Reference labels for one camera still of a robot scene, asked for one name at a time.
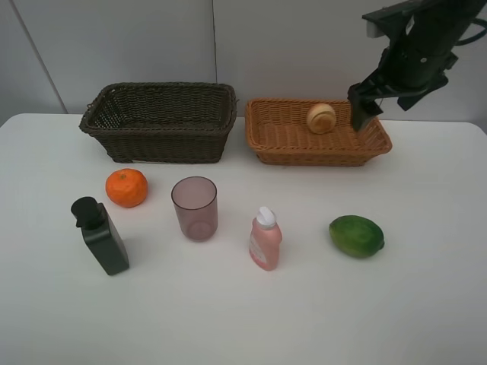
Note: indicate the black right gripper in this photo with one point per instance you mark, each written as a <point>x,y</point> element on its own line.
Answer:
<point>410,68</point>

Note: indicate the red yellow peach fruit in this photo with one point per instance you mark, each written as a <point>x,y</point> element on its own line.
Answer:
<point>321,118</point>

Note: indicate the green lime fruit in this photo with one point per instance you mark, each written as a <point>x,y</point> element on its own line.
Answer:
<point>356,236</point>

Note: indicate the pink lotion bottle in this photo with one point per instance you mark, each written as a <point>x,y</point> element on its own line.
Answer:
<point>265,239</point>

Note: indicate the purple translucent plastic cup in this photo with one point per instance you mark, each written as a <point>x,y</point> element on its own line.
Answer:
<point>195,201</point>

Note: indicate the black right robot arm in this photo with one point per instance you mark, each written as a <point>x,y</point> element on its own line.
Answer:
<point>457,15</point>

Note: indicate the orange wicker basket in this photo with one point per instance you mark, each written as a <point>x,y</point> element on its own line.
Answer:
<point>277,132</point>

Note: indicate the dark brown wicker basket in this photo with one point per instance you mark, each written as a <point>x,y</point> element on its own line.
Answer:
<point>162,122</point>

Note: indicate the orange mandarin fruit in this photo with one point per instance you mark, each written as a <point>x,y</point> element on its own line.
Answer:
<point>127,187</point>

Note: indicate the black pump bottle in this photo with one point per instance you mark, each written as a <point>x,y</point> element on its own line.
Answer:
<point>100,235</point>

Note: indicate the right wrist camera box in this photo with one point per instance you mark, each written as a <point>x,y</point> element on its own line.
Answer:
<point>391,21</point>

